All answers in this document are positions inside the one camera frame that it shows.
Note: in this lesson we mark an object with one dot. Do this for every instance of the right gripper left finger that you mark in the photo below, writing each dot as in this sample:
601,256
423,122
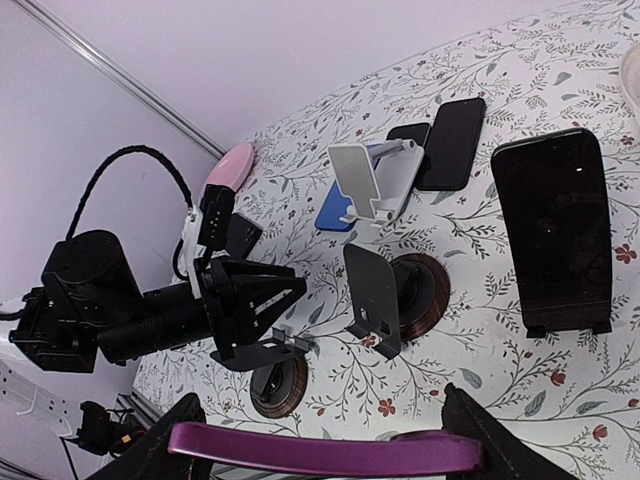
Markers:
149,458

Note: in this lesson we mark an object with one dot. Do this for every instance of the black round base stand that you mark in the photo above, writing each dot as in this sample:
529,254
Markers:
279,372

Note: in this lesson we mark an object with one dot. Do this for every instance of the left aluminium frame post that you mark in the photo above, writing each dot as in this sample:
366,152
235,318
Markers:
119,75

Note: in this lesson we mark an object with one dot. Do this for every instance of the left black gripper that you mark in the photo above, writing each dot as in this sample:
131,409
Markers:
88,303

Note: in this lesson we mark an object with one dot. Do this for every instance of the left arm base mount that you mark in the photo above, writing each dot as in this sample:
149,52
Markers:
107,431

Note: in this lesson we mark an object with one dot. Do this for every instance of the white grey phone stand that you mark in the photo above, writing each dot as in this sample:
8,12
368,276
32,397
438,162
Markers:
395,172

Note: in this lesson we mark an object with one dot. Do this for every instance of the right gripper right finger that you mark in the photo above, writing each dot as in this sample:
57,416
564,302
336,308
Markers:
505,456

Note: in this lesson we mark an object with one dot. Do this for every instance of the black phone front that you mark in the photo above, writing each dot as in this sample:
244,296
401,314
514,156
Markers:
554,202

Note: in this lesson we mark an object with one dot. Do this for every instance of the black upright phone stand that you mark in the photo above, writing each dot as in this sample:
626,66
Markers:
398,301

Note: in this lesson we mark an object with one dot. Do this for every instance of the pink plate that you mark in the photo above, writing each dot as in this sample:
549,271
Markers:
227,176

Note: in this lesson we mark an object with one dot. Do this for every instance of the blue phone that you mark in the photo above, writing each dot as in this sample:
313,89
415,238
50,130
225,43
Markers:
332,212

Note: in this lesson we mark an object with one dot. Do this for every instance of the black phone teal edge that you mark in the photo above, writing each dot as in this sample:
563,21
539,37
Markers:
418,132

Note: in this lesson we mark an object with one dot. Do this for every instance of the pink phone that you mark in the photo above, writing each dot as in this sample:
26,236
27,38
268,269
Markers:
413,454

